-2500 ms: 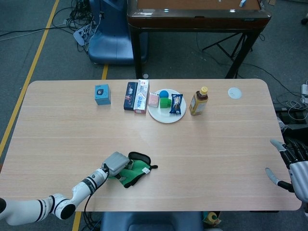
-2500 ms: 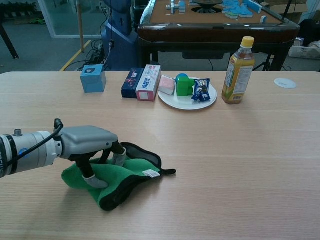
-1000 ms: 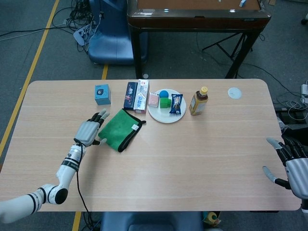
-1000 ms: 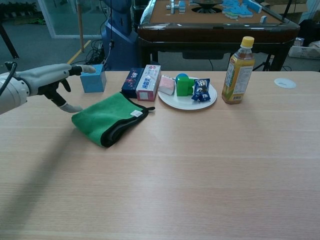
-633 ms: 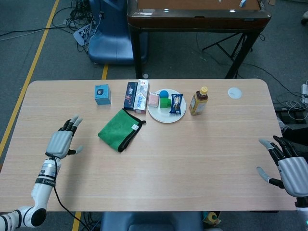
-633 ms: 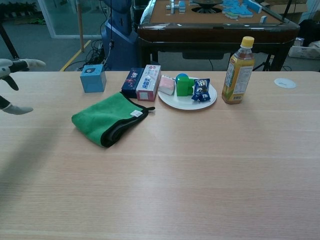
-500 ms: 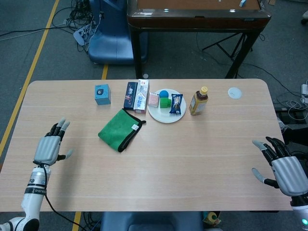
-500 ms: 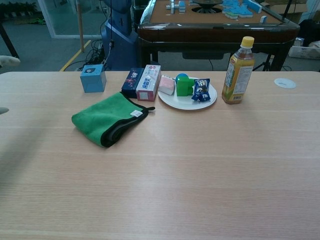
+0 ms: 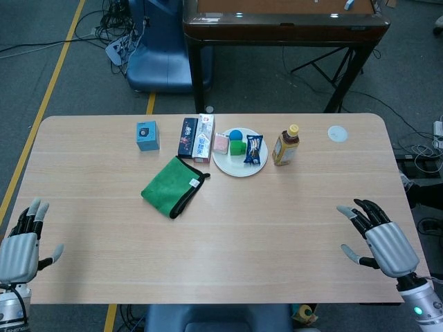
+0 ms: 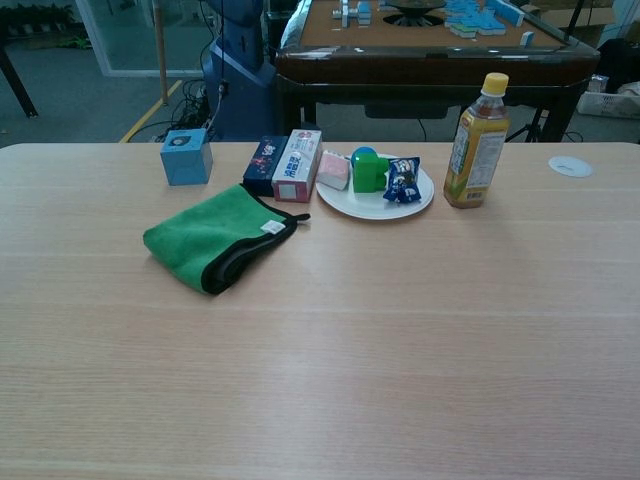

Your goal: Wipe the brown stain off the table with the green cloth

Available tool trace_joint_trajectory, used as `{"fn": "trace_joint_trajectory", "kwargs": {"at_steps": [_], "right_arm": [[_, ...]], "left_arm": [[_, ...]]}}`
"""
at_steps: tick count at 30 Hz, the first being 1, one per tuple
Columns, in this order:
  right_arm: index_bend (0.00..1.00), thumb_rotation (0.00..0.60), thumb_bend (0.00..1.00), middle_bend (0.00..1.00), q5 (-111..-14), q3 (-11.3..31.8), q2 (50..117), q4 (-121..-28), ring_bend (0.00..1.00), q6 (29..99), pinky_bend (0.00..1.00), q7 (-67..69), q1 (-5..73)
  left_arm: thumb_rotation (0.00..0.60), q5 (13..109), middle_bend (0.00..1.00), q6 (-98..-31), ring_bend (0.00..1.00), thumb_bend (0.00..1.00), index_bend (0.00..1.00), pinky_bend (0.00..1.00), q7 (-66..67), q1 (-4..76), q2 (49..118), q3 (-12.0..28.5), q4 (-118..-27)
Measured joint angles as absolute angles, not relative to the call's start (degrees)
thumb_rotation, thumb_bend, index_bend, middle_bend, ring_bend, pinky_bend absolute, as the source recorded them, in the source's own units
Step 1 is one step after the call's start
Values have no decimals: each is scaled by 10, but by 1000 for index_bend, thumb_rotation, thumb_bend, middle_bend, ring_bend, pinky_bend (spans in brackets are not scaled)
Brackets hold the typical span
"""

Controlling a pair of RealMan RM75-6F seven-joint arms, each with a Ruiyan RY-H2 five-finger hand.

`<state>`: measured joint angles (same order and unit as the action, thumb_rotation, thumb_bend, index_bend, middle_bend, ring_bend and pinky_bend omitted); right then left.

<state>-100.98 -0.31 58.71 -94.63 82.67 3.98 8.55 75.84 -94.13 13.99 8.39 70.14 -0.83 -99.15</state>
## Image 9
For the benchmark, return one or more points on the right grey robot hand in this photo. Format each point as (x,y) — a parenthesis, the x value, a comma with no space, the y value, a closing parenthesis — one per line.
(392,247)

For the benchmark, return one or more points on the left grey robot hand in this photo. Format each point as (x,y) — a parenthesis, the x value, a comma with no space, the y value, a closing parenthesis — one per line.
(17,256)

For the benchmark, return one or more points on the green cloth black trim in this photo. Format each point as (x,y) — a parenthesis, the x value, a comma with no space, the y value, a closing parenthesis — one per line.
(166,188)

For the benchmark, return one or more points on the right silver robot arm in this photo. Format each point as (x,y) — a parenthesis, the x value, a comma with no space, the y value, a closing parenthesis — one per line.
(418,301)

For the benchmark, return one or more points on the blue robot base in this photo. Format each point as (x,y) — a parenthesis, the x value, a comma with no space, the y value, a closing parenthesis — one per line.
(159,52)

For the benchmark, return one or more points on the person leg with shoe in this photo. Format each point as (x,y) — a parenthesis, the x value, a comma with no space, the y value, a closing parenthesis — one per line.
(429,195)

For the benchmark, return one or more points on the white round table grommet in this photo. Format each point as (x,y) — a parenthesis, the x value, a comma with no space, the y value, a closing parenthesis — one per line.
(337,133)

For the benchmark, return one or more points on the tea bottle yellow cap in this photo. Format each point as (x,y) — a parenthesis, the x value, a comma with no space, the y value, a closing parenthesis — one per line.
(284,148)

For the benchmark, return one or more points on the blue snack packet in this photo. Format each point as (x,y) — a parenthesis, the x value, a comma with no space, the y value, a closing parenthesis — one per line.
(253,149)

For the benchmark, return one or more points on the white round plate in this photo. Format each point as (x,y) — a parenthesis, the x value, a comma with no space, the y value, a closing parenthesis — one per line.
(235,166)

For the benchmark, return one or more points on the light blue small box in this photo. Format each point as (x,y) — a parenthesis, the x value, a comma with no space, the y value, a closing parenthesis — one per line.
(148,136)

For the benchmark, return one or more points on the green cube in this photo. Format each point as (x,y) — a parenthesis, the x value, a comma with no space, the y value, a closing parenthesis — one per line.
(237,148)

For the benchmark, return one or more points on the blue ball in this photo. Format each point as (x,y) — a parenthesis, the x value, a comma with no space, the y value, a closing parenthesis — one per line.
(236,135)

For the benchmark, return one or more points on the pink block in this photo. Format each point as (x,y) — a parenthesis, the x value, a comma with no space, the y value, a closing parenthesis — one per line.
(221,143)

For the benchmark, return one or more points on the dark blue toothpaste box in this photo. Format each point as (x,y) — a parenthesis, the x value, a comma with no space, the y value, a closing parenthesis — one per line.
(187,138)

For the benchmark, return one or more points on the white red toothpaste box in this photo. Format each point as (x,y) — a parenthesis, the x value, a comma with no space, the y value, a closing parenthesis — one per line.
(203,141)

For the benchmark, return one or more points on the white power strip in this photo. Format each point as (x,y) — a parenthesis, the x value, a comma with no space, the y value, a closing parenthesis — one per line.
(116,50)

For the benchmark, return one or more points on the dark brown wooden table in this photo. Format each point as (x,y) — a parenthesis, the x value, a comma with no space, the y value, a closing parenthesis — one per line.
(277,31)

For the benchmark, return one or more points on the light blue small object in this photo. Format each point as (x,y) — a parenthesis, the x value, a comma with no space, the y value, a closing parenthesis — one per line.
(349,4)

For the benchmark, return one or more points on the white wall socket strip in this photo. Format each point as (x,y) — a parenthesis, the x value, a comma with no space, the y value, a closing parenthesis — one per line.
(439,131)

